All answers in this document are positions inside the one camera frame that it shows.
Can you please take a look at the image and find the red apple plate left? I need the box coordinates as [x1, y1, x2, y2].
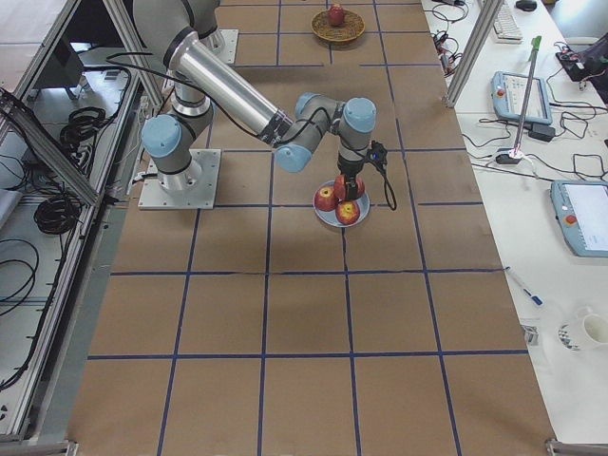
[313, 185, 339, 212]

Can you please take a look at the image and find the woven wicker basket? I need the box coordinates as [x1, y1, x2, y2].
[311, 9, 366, 45]

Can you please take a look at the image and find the teach pendant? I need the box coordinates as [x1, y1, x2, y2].
[550, 180, 607, 257]
[491, 71, 553, 125]

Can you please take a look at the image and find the aluminium frame post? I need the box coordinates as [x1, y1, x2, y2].
[444, 0, 502, 108]

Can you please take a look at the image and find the yellow-red striped apple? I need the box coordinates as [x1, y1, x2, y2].
[333, 175, 365, 200]

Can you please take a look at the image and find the blue white pen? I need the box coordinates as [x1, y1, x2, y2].
[504, 266, 543, 307]

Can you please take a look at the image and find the red apple plate front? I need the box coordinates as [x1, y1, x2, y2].
[334, 200, 361, 225]

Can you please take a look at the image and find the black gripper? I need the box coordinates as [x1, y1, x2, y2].
[337, 159, 364, 200]

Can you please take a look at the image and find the teach pendant near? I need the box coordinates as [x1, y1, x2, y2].
[550, 180, 607, 257]

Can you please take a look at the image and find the green grabber stick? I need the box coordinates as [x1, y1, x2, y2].
[507, 35, 542, 163]

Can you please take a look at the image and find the silver metal plate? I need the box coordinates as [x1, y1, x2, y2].
[314, 181, 370, 228]

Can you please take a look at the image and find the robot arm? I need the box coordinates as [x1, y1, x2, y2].
[194, 0, 225, 54]
[133, 1, 376, 200]

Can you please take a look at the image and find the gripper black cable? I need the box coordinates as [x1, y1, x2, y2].
[368, 140, 398, 211]

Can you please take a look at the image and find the teach pendant far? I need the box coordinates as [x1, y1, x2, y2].
[491, 71, 553, 125]

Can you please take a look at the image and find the white keyboard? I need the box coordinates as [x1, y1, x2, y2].
[493, 6, 523, 45]

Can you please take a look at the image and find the red apple plate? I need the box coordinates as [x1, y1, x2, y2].
[313, 185, 339, 212]
[334, 200, 361, 225]

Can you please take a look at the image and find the white mug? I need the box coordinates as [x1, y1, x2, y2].
[558, 306, 607, 352]

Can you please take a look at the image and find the dark red basket apple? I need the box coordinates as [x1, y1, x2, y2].
[327, 4, 345, 27]

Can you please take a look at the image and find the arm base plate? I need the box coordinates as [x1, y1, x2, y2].
[139, 149, 221, 210]
[204, 28, 238, 65]

